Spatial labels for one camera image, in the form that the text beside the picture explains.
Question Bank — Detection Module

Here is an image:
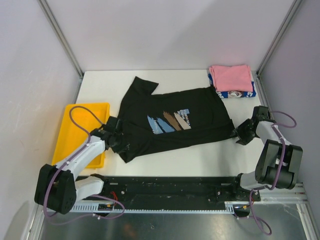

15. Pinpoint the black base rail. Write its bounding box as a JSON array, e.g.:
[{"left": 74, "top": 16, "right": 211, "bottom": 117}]
[{"left": 74, "top": 174, "right": 262, "bottom": 211}]

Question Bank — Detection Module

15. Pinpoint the black printed t-shirt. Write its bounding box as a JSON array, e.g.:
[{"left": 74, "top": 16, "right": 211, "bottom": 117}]
[{"left": 111, "top": 77, "right": 235, "bottom": 163}]

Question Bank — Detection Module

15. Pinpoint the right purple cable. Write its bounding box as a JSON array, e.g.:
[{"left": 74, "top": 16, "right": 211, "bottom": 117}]
[{"left": 248, "top": 111, "right": 298, "bottom": 236}]

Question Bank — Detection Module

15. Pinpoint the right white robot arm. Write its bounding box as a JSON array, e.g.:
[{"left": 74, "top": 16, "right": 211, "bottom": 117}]
[{"left": 230, "top": 117, "right": 303, "bottom": 201}]

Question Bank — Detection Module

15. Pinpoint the folded blue printed t-shirt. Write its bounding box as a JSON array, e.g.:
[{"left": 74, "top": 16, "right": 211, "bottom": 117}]
[{"left": 215, "top": 73, "right": 257, "bottom": 99}]

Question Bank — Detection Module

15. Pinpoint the folded pink t-shirt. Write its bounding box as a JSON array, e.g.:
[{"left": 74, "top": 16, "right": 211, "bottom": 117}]
[{"left": 209, "top": 64, "right": 253, "bottom": 92}]

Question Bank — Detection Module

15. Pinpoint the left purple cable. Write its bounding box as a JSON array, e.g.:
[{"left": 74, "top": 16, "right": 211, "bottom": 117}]
[{"left": 42, "top": 106, "right": 126, "bottom": 223}]

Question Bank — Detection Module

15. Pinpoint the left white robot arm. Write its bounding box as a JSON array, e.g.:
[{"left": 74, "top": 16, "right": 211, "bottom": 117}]
[{"left": 34, "top": 124, "right": 128, "bottom": 215}]

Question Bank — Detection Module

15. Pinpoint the grey slotted cable duct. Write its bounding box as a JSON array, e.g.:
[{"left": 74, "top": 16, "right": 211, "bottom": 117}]
[{"left": 70, "top": 201, "right": 234, "bottom": 214}]

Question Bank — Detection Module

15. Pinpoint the yellow plastic bin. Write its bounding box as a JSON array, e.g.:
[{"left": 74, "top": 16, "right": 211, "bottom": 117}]
[{"left": 51, "top": 102, "right": 110, "bottom": 165}]

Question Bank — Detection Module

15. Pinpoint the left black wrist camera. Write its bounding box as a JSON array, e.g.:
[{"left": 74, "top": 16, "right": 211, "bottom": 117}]
[{"left": 104, "top": 116, "right": 123, "bottom": 133}]

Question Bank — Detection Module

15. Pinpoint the purple cable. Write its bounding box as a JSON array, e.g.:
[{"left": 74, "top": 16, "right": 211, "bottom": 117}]
[
  {"left": 42, "top": 106, "right": 126, "bottom": 223},
  {"left": 248, "top": 111, "right": 298, "bottom": 236}
]

